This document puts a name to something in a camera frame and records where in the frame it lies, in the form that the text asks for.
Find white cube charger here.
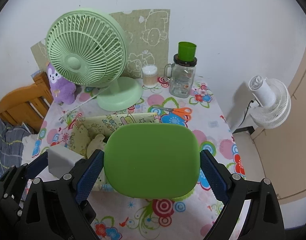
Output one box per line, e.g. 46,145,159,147
47,145,85,178

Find black power cable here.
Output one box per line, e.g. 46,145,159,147
233,100,255,133

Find purple plush bunny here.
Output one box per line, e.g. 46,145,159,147
46,63,76,105

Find white fan power cord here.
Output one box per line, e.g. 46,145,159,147
57,93,111,124

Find wooden chair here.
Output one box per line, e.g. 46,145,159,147
0,72,53,132

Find orange handled scissors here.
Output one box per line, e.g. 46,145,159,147
155,106,193,121

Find cartoon print fabric storage box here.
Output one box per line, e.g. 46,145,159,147
66,112,161,193

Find cotton swab container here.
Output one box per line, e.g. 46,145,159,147
142,65,158,88

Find green plastic cup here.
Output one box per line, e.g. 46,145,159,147
177,41,196,62

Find grey plaid blanket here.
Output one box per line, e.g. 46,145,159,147
0,120,30,175

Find beige cabinet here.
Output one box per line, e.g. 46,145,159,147
230,29,306,229

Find glass mason jar mug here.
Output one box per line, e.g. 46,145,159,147
164,54,197,98

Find green desk fan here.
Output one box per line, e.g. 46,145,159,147
45,9,143,112

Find beige cartoon placemat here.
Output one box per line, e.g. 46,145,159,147
30,8,171,82

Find white clip fan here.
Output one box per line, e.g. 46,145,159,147
249,75,292,129

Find floral tablecloth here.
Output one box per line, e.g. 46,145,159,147
22,77,245,239

